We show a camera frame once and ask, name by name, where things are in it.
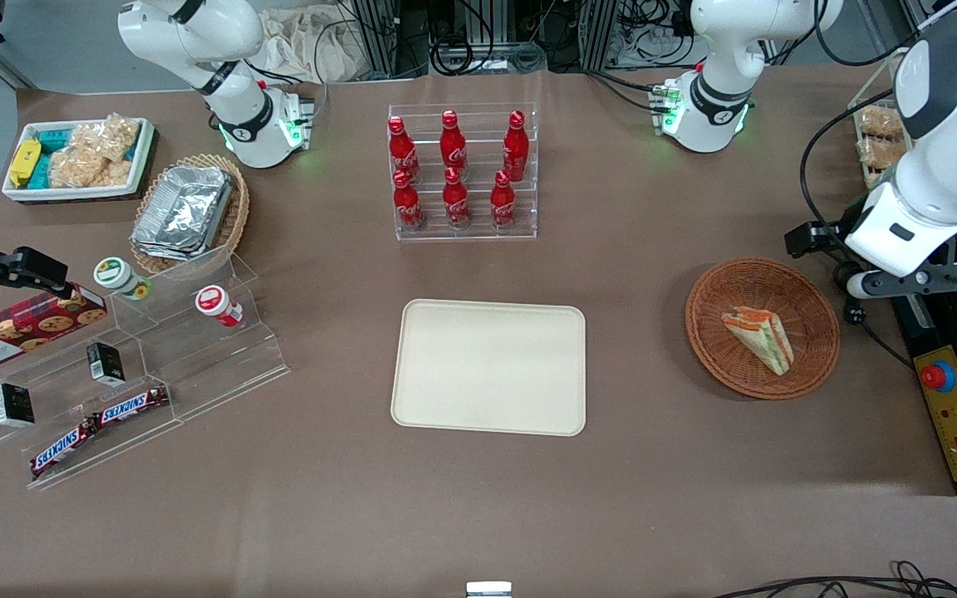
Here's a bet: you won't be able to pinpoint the red tartan cookie box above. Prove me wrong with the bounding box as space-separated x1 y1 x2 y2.
0 283 109 374

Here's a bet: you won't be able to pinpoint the black power cable with plug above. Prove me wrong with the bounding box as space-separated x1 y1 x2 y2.
832 262 916 371

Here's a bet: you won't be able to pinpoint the clear acrylic tiered stand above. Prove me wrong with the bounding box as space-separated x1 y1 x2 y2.
0 244 292 492

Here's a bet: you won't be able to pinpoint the white wire rack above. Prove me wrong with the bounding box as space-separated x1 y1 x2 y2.
847 48 916 194

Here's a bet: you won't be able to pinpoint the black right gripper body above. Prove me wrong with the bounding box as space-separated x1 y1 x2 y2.
0 246 70 305

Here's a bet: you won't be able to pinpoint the bagged rice cracker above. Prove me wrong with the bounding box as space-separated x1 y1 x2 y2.
76 113 142 164
47 145 134 189

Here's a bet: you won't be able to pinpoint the small black box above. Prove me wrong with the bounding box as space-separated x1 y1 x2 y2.
0 383 36 428
86 341 127 386

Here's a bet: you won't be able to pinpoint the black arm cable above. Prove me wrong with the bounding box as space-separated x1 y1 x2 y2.
799 87 899 268

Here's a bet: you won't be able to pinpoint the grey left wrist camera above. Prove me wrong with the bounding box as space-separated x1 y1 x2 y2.
847 259 957 301

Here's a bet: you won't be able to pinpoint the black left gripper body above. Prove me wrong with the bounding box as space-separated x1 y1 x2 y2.
784 219 855 258

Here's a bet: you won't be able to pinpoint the yellow snack packet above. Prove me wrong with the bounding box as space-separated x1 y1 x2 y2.
8 139 42 189

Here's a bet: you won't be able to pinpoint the red emergency stop button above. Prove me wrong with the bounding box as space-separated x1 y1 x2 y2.
920 362 957 393

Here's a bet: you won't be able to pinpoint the stacked foil containers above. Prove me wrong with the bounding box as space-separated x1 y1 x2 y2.
130 164 235 262

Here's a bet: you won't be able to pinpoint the beige plastic tray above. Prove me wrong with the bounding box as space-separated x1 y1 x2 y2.
390 298 588 438

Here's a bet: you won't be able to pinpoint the round brown wicker basket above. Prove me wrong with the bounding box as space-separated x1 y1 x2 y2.
685 257 842 402

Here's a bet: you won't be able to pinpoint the triangular sandwich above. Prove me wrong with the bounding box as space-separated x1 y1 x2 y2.
721 306 796 377

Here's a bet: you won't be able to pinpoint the aluminium frame rack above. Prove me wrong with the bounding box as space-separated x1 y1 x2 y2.
344 0 434 81

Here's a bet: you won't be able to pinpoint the green lid yogurt cup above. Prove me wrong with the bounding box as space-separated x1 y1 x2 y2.
94 257 152 302

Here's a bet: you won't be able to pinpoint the red cola bottle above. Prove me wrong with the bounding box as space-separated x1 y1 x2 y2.
442 166 472 231
387 115 420 184
392 169 426 233
502 110 530 183
488 169 518 231
439 109 469 175

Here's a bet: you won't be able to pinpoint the black floor cables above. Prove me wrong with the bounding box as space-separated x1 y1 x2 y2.
709 560 957 598

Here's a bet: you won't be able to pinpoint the black machine housing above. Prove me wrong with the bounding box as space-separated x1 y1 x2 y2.
888 226 957 498

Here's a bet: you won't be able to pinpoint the snickers chocolate bar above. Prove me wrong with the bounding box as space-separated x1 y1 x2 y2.
29 417 100 479
94 385 171 427

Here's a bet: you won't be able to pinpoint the crumpled beige cloth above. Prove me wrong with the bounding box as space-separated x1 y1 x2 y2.
256 7 373 85

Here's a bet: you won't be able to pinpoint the clear acrylic bottle rack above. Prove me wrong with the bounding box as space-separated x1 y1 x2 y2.
386 102 540 243

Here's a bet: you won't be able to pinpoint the white rectangular snack bin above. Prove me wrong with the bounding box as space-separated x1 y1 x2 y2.
1 116 156 205

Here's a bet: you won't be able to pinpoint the oval tan wicker basket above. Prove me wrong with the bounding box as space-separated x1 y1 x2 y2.
129 153 252 277

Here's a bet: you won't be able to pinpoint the red lid yogurt cup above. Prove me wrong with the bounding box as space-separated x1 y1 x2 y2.
194 284 244 328

